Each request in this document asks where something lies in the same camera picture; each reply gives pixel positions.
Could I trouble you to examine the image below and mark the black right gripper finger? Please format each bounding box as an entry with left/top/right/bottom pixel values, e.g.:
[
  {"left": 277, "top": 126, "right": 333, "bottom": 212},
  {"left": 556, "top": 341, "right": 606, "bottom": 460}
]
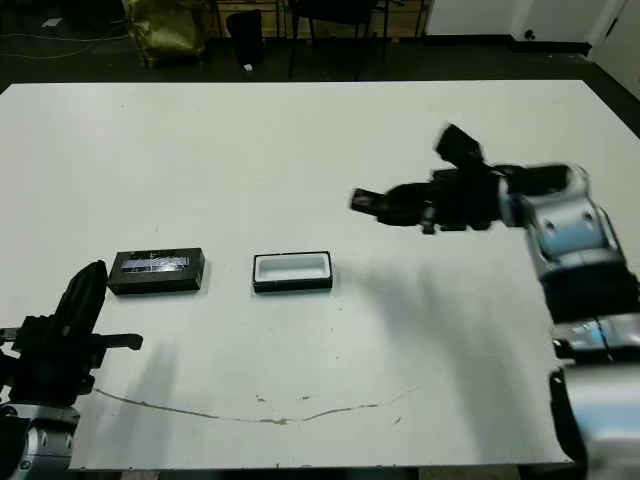
[
  {"left": 384, "top": 182, "right": 435, "bottom": 204},
  {"left": 378, "top": 202, "right": 432, "bottom": 226}
]

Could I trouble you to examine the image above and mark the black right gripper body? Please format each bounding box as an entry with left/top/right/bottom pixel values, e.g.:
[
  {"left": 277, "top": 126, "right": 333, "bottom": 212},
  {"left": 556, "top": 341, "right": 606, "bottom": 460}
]
[{"left": 422, "top": 168, "right": 501, "bottom": 235}]

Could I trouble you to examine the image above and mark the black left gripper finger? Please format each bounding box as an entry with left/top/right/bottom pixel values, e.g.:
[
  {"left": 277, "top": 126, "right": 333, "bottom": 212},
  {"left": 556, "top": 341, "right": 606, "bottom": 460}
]
[
  {"left": 69, "top": 259, "right": 108, "bottom": 335},
  {"left": 53, "top": 259, "right": 99, "bottom": 334}
]

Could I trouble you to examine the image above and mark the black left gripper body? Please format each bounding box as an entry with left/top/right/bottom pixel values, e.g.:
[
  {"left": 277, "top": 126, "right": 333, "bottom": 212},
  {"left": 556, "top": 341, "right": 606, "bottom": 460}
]
[{"left": 0, "top": 315, "right": 144, "bottom": 406}]

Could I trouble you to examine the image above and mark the slim black camera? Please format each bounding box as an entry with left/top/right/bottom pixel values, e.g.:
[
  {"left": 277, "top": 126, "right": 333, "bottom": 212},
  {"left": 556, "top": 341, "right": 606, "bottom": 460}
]
[{"left": 349, "top": 187, "right": 389, "bottom": 217}]

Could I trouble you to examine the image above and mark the black box with white insert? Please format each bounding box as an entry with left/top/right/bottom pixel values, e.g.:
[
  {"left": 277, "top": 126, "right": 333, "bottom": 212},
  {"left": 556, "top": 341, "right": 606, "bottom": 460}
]
[{"left": 252, "top": 250, "right": 335, "bottom": 294}]

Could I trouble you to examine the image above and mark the black mesh chair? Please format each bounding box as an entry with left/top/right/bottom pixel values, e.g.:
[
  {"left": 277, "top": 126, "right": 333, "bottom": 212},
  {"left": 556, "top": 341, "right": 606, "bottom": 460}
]
[{"left": 288, "top": 0, "right": 396, "bottom": 81}]

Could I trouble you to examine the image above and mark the white door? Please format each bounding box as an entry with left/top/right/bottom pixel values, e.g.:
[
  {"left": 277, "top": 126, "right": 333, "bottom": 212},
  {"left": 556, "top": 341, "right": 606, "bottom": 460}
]
[{"left": 589, "top": 0, "right": 640, "bottom": 101}]

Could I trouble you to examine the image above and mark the black waste bin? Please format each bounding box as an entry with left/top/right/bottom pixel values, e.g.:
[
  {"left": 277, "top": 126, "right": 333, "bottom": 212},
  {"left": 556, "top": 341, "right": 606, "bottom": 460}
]
[{"left": 226, "top": 9, "right": 265, "bottom": 67}]

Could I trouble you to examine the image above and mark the yellow-green plastic bag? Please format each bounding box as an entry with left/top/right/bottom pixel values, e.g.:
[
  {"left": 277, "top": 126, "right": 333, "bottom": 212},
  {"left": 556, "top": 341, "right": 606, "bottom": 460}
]
[{"left": 124, "top": 0, "right": 207, "bottom": 69}]

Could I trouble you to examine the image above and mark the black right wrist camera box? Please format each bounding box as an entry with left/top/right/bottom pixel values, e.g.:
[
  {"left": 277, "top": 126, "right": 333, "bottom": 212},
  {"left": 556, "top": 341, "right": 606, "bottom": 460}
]
[{"left": 432, "top": 123, "right": 489, "bottom": 176}]

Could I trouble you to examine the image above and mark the thin white floor cable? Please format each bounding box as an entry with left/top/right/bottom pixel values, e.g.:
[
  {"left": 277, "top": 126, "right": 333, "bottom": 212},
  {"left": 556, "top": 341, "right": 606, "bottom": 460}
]
[{"left": 0, "top": 19, "right": 131, "bottom": 60}]

